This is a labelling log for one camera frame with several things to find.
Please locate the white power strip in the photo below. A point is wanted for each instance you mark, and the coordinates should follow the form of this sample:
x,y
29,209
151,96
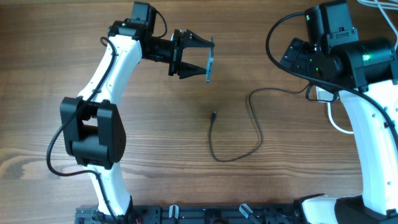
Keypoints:
x,y
324,96

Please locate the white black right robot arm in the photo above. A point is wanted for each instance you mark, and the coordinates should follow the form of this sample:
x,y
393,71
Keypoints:
x,y
362,74

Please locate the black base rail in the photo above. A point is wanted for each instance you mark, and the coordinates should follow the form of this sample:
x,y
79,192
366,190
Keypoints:
x,y
154,214

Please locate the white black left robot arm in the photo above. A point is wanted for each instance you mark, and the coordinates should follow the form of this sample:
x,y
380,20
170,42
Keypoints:
x,y
92,128

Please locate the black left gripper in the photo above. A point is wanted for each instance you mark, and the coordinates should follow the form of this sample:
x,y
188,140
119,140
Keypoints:
x,y
187,42

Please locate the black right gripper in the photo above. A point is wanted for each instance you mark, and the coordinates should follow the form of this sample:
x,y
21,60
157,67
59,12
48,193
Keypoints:
x,y
299,52

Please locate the blue Galaxy smartphone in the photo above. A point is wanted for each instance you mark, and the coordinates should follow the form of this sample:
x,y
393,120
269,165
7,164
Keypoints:
x,y
209,65

